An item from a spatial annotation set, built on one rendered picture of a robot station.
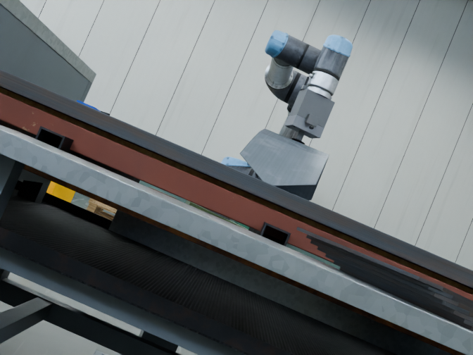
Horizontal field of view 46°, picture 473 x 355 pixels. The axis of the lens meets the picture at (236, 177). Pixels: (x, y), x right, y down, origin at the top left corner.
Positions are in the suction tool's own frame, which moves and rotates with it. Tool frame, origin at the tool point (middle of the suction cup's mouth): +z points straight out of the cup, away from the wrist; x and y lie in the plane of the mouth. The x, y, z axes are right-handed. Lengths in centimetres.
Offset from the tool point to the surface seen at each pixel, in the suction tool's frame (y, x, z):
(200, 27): 52, 1000, -287
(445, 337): 3, -77, 25
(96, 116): -49, -29, 15
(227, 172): -23.1, -36.6, 14.9
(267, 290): 21, 32, 41
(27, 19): -77, 24, -4
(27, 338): -41, 86, 99
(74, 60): -65, 65, -4
